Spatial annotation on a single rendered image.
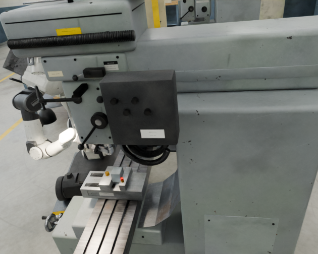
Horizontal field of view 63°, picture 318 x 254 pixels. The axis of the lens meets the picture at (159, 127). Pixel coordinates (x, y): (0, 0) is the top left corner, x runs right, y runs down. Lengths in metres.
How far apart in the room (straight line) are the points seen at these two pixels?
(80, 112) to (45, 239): 1.78
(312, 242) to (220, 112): 1.84
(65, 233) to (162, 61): 1.19
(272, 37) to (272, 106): 0.21
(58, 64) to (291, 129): 0.84
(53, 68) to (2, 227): 2.23
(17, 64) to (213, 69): 1.08
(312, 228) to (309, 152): 1.67
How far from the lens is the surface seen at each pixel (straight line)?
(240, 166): 1.00
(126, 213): 1.43
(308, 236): 2.58
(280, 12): 9.52
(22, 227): 2.95
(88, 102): 1.10
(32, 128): 1.59
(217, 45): 0.91
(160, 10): 2.77
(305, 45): 0.96
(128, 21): 0.91
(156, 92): 0.69
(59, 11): 0.98
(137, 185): 1.45
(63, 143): 1.47
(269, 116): 0.90
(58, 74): 1.07
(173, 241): 1.53
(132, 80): 0.70
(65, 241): 1.75
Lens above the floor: 1.97
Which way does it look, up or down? 32 degrees down
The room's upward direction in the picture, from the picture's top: 7 degrees counter-clockwise
